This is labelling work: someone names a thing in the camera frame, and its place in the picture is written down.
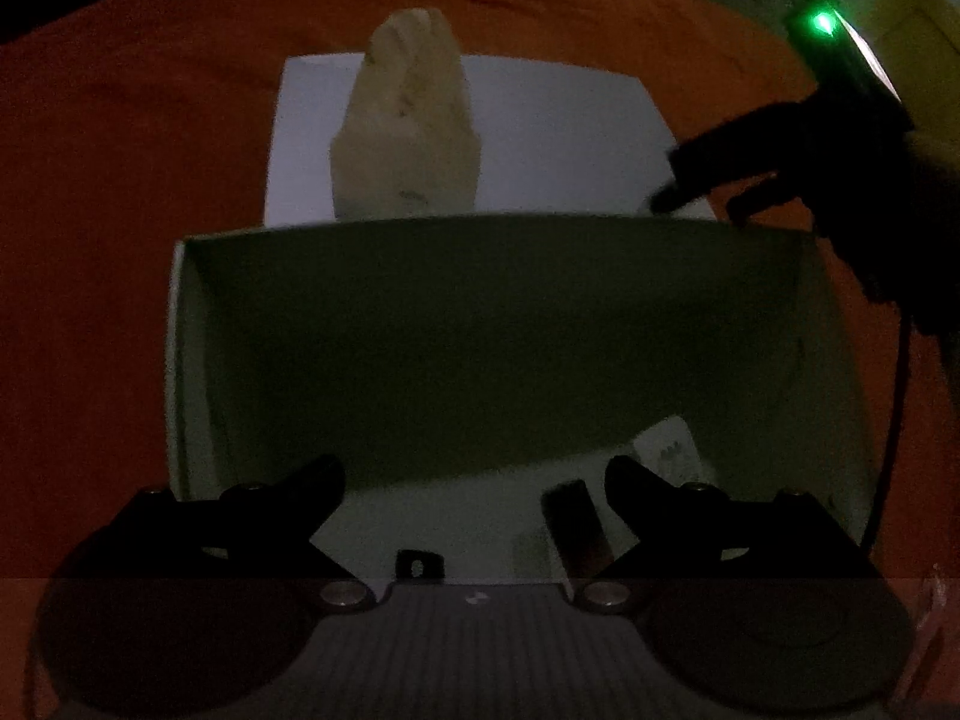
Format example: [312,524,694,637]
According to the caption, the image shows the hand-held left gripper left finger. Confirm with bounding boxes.
[79,454,377,611]

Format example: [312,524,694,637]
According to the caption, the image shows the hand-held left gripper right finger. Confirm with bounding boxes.
[573,454,884,611]

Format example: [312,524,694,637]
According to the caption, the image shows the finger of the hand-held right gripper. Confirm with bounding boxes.
[647,88,835,214]
[726,174,812,227]

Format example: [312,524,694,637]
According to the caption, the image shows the black rectangular case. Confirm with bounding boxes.
[541,479,617,580]

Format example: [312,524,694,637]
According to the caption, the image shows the small black figure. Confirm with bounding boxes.
[394,548,446,583]

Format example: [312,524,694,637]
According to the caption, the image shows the white cardboard box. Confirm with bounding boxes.
[166,213,883,595]

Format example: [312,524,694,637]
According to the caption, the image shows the yellow wooden cabinet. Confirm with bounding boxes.
[871,0,960,142]

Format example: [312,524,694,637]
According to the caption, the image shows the white box lid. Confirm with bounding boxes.
[264,52,718,228]

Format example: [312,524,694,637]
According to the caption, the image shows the orange blanket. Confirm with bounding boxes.
[0,0,960,720]

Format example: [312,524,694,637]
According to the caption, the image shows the black cable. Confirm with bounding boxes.
[861,311,916,552]

